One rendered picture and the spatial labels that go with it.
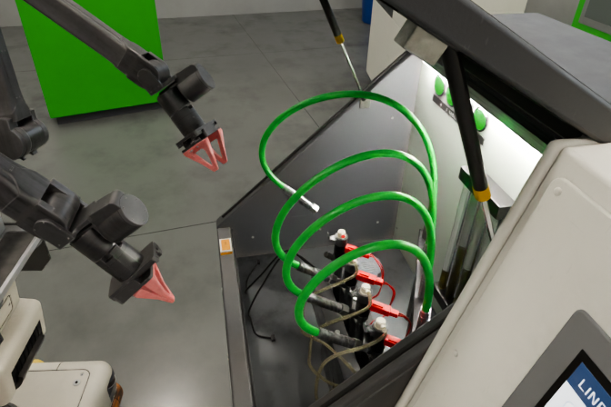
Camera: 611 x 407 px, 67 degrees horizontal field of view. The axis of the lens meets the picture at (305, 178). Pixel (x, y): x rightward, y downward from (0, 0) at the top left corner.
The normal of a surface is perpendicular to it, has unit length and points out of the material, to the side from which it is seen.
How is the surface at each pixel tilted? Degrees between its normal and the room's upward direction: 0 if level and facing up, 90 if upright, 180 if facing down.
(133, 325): 0
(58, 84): 90
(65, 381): 0
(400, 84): 90
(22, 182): 51
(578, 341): 76
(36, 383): 0
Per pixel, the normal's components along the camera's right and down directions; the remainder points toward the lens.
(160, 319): 0.03, -0.84
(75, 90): 0.44, 0.50
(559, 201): -0.94, -0.11
